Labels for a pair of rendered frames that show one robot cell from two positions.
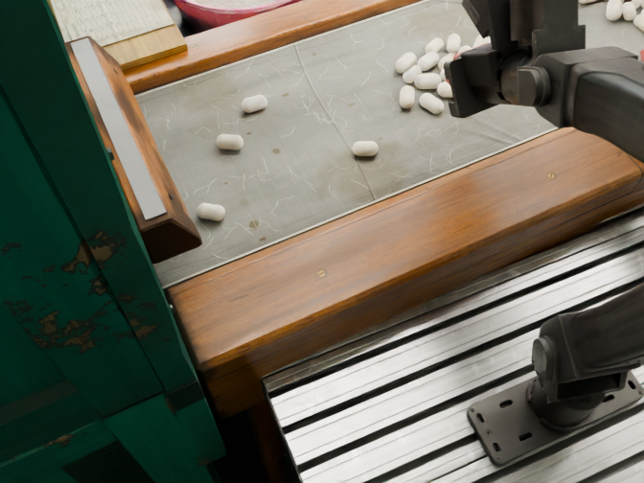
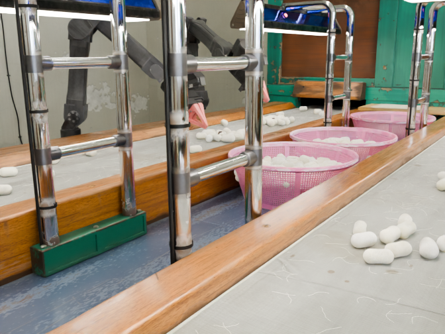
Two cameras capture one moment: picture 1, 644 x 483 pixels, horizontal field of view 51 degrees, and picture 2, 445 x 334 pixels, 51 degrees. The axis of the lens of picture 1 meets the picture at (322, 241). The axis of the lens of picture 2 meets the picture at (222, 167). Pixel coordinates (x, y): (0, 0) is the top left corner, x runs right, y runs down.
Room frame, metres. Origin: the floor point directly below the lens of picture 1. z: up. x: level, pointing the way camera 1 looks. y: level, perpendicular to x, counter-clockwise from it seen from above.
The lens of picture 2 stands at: (2.04, -1.06, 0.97)
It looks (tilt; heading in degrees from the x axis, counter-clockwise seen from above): 13 degrees down; 153
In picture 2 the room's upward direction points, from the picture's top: 1 degrees counter-clockwise
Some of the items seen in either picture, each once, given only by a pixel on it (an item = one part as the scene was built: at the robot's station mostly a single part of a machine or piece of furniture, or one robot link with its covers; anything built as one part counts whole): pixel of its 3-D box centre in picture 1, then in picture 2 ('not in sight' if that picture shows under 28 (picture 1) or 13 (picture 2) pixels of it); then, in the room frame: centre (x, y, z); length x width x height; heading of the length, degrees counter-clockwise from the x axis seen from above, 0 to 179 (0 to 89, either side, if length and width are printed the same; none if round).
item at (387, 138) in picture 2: not in sight; (341, 152); (1.13, -0.25, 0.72); 0.27 x 0.27 x 0.10
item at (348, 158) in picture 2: not in sight; (291, 175); (1.26, -0.50, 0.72); 0.27 x 0.27 x 0.10
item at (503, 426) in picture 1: (565, 392); not in sight; (0.25, -0.27, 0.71); 0.20 x 0.07 x 0.08; 115
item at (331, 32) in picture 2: not in sight; (314, 77); (0.83, -0.11, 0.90); 0.20 x 0.19 x 0.45; 118
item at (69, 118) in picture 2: not in sight; (72, 119); (0.50, -0.81, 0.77); 0.09 x 0.06 x 0.06; 160
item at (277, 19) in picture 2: not in sight; (294, 20); (0.76, -0.14, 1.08); 0.62 x 0.08 x 0.07; 118
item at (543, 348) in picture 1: (580, 362); not in sight; (0.26, -0.27, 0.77); 0.09 x 0.06 x 0.06; 102
